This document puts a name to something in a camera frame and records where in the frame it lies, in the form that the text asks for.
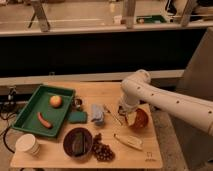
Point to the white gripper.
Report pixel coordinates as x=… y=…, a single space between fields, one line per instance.
x=130 y=118

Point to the silver fork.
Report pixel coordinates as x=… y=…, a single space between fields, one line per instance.
x=114 y=117

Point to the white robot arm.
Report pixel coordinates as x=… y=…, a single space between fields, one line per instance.
x=136 y=88

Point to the dark purple bowl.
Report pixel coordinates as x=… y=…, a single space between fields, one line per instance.
x=78 y=143

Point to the black measuring scoop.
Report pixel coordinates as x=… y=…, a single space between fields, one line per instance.
x=121 y=111

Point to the peeled banana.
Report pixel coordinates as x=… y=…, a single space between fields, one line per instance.
x=130 y=141

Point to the blue crumpled cloth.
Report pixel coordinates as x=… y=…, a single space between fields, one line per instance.
x=97 y=114

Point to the bunch of dark grapes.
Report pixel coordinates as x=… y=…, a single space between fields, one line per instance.
x=101 y=151

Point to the green sponge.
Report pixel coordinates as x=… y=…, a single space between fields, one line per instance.
x=77 y=117

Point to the small metal cup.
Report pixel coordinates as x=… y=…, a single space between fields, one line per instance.
x=77 y=103

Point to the yellow-red apple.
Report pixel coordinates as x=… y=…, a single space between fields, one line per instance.
x=55 y=101

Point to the orange sausage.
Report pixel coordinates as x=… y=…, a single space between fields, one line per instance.
x=44 y=122

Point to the green plastic tray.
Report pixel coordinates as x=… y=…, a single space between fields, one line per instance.
x=27 y=120

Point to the white paper cup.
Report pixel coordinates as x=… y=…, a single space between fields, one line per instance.
x=28 y=144

